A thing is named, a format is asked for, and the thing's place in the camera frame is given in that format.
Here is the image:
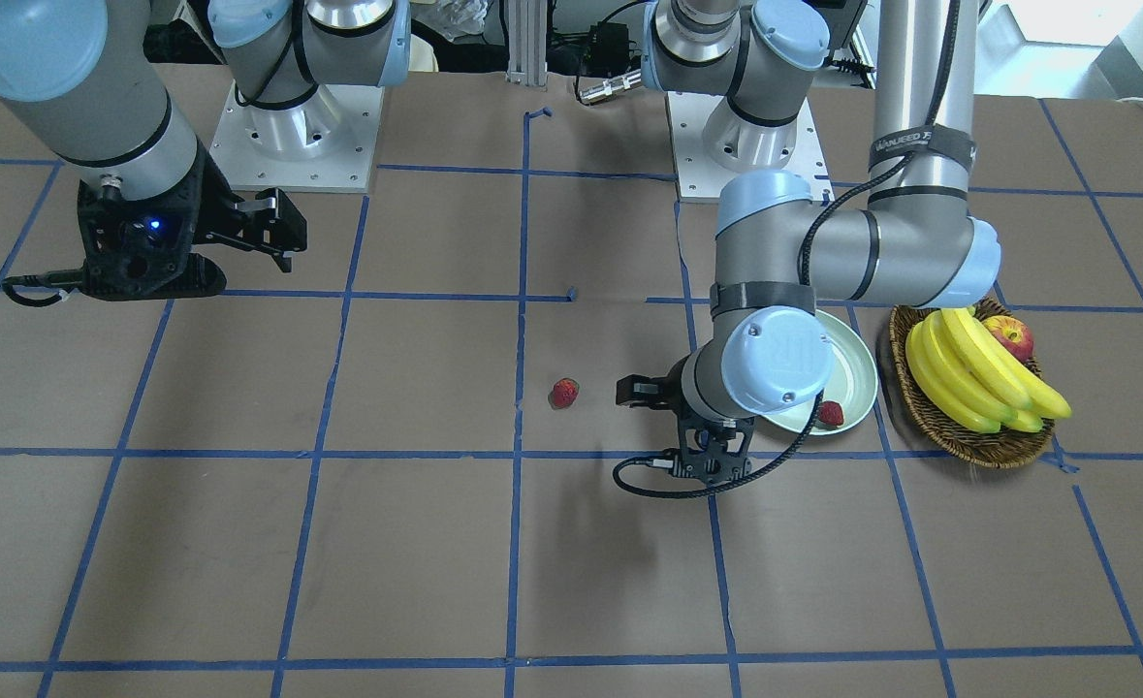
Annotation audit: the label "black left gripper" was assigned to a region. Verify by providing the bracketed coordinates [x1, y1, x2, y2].
[615, 358, 689, 414]

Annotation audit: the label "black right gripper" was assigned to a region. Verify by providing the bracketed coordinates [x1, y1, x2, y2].
[198, 145, 307, 273]

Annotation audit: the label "strawberry with green cap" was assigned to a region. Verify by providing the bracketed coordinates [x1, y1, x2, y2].
[815, 400, 845, 431]

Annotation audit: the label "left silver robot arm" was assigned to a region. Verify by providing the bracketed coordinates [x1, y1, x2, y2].
[616, 1, 1001, 423]

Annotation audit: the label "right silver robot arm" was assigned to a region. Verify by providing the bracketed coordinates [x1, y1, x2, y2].
[0, 1, 411, 295]

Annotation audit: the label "light green plate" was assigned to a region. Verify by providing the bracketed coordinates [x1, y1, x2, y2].
[761, 310, 878, 436]

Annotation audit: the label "strawberry lying sideways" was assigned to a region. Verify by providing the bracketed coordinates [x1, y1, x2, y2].
[547, 377, 580, 410]

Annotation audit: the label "yellow banana bunch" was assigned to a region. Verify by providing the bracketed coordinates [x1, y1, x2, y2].
[906, 306, 1073, 434]

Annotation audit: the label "brown wicker basket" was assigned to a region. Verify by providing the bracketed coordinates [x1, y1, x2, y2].
[881, 305, 1055, 470]

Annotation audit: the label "red yellow apple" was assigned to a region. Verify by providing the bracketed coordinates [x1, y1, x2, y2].
[983, 314, 1033, 364]

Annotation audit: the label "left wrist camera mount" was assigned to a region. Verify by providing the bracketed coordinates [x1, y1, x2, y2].
[670, 408, 754, 487]

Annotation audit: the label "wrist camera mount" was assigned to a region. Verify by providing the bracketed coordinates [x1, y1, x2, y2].
[78, 173, 227, 300]
[670, 408, 754, 487]

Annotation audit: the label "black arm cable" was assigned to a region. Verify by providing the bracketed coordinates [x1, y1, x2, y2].
[613, 0, 965, 500]

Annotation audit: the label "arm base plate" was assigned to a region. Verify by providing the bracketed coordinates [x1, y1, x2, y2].
[668, 93, 833, 204]
[207, 85, 386, 194]

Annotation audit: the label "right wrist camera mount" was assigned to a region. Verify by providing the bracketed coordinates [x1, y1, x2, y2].
[78, 173, 227, 300]

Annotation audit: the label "aluminium frame post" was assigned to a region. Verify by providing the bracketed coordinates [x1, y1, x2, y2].
[499, 0, 552, 91]

